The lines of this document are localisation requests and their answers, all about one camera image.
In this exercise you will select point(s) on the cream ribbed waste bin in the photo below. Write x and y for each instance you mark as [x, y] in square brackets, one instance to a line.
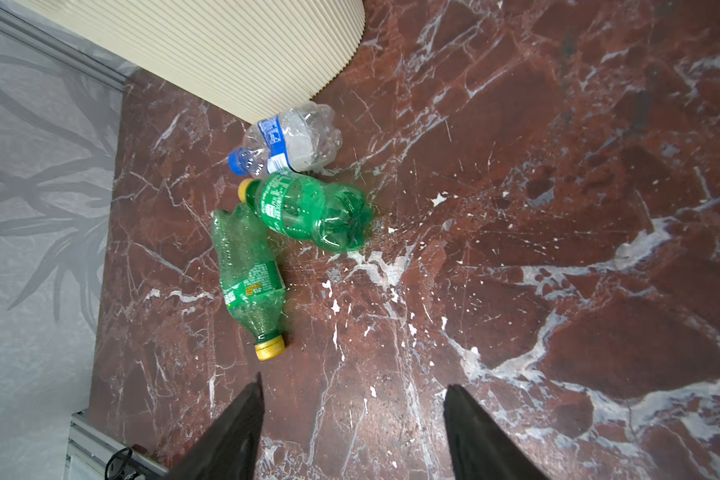
[253, 59]

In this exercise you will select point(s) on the small bottle blue cap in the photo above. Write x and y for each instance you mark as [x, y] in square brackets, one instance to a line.
[301, 139]

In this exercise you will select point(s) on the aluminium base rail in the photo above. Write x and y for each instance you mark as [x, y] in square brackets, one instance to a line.
[92, 454]

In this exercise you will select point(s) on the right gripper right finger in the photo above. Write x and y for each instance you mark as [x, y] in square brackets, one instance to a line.
[479, 448]

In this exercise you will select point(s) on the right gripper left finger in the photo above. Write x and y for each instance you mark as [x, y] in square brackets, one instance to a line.
[229, 448]

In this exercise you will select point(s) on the green bottle yellow cap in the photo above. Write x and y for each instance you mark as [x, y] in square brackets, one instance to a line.
[253, 289]
[336, 217]

